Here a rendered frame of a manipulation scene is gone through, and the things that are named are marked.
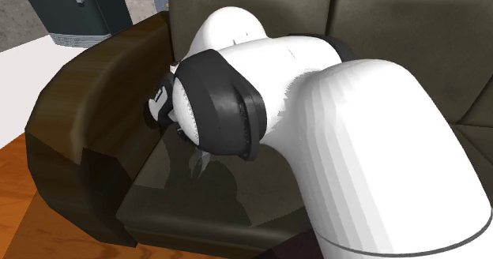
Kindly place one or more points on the dark brown sofa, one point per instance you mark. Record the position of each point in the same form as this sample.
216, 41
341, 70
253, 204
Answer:
96, 96

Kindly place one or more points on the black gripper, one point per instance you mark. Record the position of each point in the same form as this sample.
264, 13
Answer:
152, 121

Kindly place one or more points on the dark robot stand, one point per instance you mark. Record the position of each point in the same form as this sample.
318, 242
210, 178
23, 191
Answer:
296, 248

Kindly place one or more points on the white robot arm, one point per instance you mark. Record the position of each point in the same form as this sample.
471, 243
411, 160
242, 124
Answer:
346, 135

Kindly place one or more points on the dark blue-grey refrigerator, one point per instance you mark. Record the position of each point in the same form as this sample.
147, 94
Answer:
77, 19

